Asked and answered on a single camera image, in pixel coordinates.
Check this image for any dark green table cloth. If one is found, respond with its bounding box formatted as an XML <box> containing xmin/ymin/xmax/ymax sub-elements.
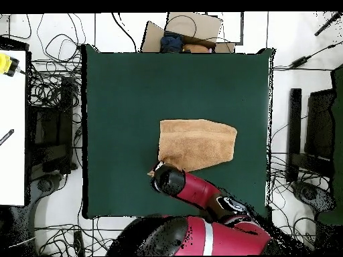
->
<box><xmin>81</xmin><ymin>44</ymin><xmax>277</xmax><ymax>219</ymax></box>

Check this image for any black power strip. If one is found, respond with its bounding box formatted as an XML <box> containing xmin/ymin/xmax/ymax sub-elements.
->
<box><xmin>73</xmin><ymin>230</ymin><xmax>85</xmax><ymax>256</ymax></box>

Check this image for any thin black rod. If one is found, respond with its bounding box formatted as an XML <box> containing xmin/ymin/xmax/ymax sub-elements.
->
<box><xmin>314</xmin><ymin>11</ymin><xmax>343</xmax><ymax>37</ymax></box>

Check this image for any brown cardboard box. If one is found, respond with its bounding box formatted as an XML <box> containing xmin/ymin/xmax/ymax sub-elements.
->
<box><xmin>140</xmin><ymin>11</ymin><xmax>236</xmax><ymax>54</ymax></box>

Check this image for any yellow and black tool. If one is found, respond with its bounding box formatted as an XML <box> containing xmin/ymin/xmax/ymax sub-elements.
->
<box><xmin>0</xmin><ymin>52</ymin><xmax>20</xmax><ymax>78</ymax></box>

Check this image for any black power adapter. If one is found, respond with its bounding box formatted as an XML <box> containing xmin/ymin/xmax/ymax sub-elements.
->
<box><xmin>289</xmin><ymin>55</ymin><xmax>312</xmax><ymax>68</ymax></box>

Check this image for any white board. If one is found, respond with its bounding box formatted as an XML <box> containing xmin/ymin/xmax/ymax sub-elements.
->
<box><xmin>0</xmin><ymin>50</ymin><xmax>27</xmax><ymax>206</ymax></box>

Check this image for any black monitor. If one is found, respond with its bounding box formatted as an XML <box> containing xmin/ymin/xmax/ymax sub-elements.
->
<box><xmin>305</xmin><ymin>89</ymin><xmax>336</xmax><ymax>161</ymax></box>

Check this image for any orange garment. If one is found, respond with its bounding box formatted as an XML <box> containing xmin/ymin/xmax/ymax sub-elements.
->
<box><xmin>182</xmin><ymin>43</ymin><xmax>212</xmax><ymax>54</ymax></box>

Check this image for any dark grey stand base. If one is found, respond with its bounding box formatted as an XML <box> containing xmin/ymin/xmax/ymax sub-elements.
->
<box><xmin>291</xmin><ymin>181</ymin><xmax>336</xmax><ymax>213</ymax></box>
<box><xmin>29</xmin><ymin>173</ymin><xmax>63</xmax><ymax>204</ymax></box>

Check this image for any black upright bar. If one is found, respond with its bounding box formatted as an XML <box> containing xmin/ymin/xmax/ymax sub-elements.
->
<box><xmin>285</xmin><ymin>88</ymin><xmax>303</xmax><ymax>183</ymax></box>

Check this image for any black marker pen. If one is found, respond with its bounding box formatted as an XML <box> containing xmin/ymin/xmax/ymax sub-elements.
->
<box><xmin>0</xmin><ymin>128</ymin><xmax>15</xmax><ymax>147</ymax></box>

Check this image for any dark blue garment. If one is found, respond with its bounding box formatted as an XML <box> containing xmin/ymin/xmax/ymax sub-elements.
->
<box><xmin>159</xmin><ymin>33</ymin><xmax>184</xmax><ymax>54</ymax></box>

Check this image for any tan terry towel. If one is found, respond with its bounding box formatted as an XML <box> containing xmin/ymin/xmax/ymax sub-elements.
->
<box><xmin>147</xmin><ymin>118</ymin><xmax>238</xmax><ymax>177</ymax></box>

